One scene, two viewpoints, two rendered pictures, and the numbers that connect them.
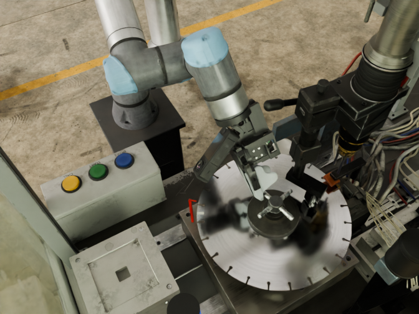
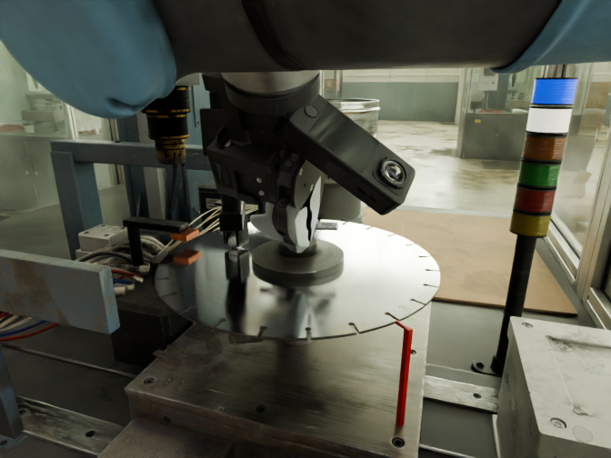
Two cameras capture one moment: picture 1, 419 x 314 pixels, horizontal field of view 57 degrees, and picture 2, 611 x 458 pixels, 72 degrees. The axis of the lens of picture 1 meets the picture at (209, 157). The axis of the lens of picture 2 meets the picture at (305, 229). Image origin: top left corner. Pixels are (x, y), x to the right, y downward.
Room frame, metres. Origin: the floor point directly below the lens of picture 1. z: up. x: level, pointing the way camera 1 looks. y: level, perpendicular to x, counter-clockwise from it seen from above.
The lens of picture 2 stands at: (0.72, 0.21, 1.15)
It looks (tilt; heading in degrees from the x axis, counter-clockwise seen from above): 19 degrees down; 225
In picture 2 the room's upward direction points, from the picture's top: straight up
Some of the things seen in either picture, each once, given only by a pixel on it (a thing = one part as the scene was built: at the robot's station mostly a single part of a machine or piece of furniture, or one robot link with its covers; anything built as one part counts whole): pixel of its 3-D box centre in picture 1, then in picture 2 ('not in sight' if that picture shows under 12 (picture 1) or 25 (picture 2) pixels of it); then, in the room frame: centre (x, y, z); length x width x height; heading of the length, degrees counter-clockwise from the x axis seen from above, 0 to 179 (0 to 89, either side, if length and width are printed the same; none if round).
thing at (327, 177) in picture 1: (342, 177); (161, 244); (0.48, -0.31, 0.95); 0.10 x 0.03 x 0.07; 117
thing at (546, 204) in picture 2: not in sight; (534, 197); (0.14, 0.04, 1.02); 0.05 x 0.04 x 0.03; 27
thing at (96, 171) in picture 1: (98, 172); not in sight; (0.55, 0.28, 0.90); 0.04 x 0.04 x 0.02
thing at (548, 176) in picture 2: not in sight; (538, 172); (0.14, 0.04, 1.05); 0.05 x 0.04 x 0.03; 27
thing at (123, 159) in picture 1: (124, 161); not in sight; (0.59, 0.22, 0.90); 0.04 x 0.04 x 0.02
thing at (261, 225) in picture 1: (273, 210); (297, 250); (0.39, -0.13, 0.96); 0.11 x 0.11 x 0.03
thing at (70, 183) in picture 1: (71, 184); not in sight; (0.52, 0.34, 0.90); 0.04 x 0.04 x 0.02
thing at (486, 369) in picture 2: not in sight; (503, 364); (0.14, 0.04, 0.76); 0.09 x 0.03 x 0.03; 117
